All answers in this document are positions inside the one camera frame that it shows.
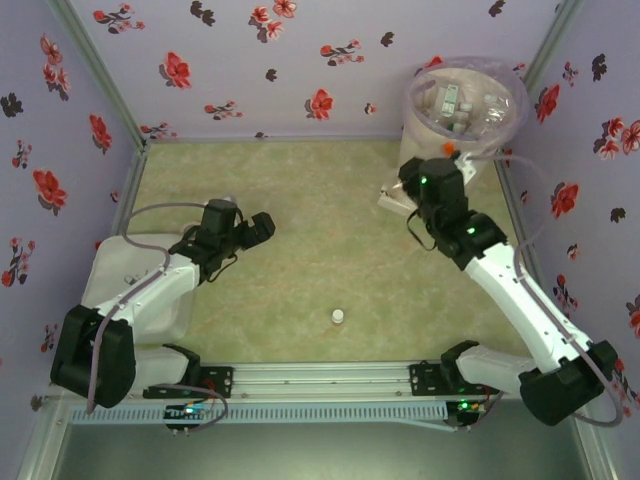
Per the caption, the white round waste bin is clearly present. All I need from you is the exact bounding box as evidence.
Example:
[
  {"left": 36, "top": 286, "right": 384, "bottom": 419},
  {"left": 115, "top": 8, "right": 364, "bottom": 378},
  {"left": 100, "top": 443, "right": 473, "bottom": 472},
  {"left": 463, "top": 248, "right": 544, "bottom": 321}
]
[{"left": 397, "top": 54, "right": 530, "bottom": 201}]

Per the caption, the white plastic lidded box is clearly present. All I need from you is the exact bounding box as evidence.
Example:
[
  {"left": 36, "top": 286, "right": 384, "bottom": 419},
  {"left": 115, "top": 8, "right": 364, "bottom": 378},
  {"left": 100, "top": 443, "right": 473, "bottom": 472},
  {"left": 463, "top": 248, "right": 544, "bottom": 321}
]
[{"left": 78, "top": 233, "right": 195, "bottom": 354}]

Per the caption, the left controller board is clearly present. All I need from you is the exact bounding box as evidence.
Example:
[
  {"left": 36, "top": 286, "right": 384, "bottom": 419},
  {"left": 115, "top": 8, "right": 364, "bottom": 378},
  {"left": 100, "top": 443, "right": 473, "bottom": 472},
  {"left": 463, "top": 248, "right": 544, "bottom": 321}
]
[{"left": 163, "top": 402, "right": 211, "bottom": 431}]

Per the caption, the controller board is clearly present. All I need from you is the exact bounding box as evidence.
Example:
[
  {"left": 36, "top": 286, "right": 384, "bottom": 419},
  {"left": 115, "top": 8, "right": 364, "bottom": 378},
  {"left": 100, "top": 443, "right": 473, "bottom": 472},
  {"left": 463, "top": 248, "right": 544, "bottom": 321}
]
[
  {"left": 447, "top": 398, "right": 489, "bottom": 430},
  {"left": 163, "top": 402, "right": 211, "bottom": 431}
]

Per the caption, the right controller board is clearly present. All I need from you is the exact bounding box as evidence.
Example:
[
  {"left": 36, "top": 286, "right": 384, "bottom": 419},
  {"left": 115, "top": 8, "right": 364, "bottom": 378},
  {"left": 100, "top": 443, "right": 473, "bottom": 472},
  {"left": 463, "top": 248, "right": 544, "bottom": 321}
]
[{"left": 447, "top": 398, "right": 489, "bottom": 430}]

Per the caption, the grey metal panel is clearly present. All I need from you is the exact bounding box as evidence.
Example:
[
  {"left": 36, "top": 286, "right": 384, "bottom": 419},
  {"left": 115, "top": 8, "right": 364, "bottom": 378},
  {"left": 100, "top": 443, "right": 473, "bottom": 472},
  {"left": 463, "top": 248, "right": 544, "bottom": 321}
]
[{"left": 49, "top": 422, "right": 596, "bottom": 480}]

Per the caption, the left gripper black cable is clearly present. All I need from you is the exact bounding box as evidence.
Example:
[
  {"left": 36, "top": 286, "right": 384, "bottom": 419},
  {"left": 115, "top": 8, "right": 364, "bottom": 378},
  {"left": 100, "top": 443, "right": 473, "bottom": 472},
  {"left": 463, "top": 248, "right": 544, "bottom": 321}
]
[{"left": 199, "top": 249, "right": 241, "bottom": 284}]

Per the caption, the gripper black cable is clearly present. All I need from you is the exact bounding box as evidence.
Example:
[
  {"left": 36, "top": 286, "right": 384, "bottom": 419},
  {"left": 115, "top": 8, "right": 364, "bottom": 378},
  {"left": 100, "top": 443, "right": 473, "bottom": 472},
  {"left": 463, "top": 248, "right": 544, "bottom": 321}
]
[
  {"left": 405, "top": 209, "right": 436, "bottom": 254},
  {"left": 199, "top": 249, "right": 241, "bottom": 284}
]

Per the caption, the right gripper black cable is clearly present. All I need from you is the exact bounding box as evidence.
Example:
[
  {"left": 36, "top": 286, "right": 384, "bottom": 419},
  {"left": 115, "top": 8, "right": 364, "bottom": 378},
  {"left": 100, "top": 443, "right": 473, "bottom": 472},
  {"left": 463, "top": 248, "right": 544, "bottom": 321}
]
[{"left": 405, "top": 209, "right": 436, "bottom": 254}]

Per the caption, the right aluminium side rail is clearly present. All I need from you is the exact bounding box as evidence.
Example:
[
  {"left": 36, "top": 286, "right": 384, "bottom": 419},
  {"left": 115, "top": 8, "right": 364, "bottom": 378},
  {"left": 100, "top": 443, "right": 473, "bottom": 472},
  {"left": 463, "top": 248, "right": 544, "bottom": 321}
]
[{"left": 493, "top": 157, "right": 569, "bottom": 359}]

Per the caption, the aluminium side rail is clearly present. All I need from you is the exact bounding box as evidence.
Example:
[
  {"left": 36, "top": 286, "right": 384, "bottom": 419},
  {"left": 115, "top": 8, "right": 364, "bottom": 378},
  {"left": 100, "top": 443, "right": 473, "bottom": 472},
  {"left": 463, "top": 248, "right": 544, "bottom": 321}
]
[
  {"left": 110, "top": 142, "right": 150, "bottom": 239},
  {"left": 493, "top": 157, "right": 569, "bottom": 359}
]

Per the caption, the left aluminium side rail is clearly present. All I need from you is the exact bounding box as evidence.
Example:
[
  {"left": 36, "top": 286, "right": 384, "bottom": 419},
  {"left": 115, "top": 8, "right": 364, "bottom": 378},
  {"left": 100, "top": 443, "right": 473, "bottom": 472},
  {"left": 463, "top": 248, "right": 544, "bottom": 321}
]
[{"left": 110, "top": 142, "right": 150, "bottom": 239}]

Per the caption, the right arm lilac cable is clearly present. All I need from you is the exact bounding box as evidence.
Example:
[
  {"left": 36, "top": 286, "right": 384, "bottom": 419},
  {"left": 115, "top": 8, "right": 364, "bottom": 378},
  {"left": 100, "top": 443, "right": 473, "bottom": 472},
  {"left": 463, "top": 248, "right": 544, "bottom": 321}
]
[{"left": 469, "top": 153, "right": 626, "bottom": 429}]

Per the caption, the left black mount plate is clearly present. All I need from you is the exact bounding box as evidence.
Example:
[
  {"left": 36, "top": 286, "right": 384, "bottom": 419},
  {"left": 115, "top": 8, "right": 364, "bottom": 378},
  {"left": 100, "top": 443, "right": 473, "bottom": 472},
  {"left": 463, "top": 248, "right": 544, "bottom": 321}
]
[{"left": 198, "top": 365, "right": 236, "bottom": 400}]

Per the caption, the black mount plate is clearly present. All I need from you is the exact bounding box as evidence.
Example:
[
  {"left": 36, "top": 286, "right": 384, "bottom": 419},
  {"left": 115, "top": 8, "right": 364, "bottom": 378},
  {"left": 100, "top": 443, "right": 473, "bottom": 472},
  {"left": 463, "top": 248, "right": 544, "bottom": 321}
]
[
  {"left": 408, "top": 362, "right": 501, "bottom": 397},
  {"left": 198, "top": 365, "right": 236, "bottom": 400}
]

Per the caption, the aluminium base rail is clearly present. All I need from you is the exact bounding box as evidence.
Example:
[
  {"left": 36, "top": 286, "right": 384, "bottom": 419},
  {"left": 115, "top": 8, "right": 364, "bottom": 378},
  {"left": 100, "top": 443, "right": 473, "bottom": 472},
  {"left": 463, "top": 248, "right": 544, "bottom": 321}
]
[{"left": 44, "top": 360, "right": 599, "bottom": 401}]

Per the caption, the right black mount plate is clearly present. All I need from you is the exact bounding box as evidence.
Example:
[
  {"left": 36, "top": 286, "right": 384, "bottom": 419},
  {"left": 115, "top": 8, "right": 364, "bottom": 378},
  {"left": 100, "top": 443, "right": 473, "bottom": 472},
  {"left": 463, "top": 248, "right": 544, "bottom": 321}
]
[{"left": 408, "top": 362, "right": 501, "bottom": 397}]

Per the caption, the white slotted cable duct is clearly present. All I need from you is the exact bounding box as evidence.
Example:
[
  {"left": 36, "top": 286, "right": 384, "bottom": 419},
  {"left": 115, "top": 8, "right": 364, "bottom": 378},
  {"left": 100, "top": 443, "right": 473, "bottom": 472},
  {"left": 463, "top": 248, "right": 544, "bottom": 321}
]
[{"left": 69, "top": 401, "right": 447, "bottom": 427}]

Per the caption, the left aluminium frame post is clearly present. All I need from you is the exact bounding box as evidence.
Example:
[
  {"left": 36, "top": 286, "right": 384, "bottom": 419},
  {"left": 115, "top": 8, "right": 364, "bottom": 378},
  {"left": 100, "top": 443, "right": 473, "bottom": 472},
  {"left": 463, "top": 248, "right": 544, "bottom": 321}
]
[{"left": 44, "top": 0, "right": 151, "bottom": 149}]

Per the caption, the aluminium frame post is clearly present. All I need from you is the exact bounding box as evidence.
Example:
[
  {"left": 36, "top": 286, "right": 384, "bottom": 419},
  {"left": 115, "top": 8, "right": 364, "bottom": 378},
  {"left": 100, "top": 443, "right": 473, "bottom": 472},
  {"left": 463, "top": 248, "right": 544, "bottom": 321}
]
[
  {"left": 527, "top": 0, "right": 589, "bottom": 76},
  {"left": 44, "top": 0, "right": 151, "bottom": 149}
]

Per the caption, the right aluminium frame post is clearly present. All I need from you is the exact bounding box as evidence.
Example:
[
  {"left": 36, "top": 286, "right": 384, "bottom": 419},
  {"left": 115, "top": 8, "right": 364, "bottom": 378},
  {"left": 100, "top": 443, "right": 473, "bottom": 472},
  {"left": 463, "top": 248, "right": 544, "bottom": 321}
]
[{"left": 527, "top": 0, "right": 589, "bottom": 76}]

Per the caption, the left aluminium frame leg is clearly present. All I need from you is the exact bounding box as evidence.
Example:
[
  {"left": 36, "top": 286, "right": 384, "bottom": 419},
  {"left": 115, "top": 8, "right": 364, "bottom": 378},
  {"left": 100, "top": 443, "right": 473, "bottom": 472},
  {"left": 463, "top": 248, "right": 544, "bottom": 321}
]
[{"left": 12, "top": 394, "right": 76, "bottom": 480}]

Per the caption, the aluminium frame leg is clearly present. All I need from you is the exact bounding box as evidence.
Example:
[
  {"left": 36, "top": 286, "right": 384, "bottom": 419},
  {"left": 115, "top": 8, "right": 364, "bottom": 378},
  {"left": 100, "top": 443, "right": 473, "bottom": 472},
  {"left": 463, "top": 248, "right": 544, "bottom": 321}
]
[
  {"left": 12, "top": 394, "right": 76, "bottom": 480},
  {"left": 567, "top": 384, "right": 621, "bottom": 480}
]

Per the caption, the right aluminium frame leg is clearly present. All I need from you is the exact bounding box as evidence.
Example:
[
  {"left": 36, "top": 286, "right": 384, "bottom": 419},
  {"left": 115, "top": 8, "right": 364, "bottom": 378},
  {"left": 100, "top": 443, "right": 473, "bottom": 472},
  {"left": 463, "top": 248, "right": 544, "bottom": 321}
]
[{"left": 567, "top": 384, "right": 621, "bottom": 480}]

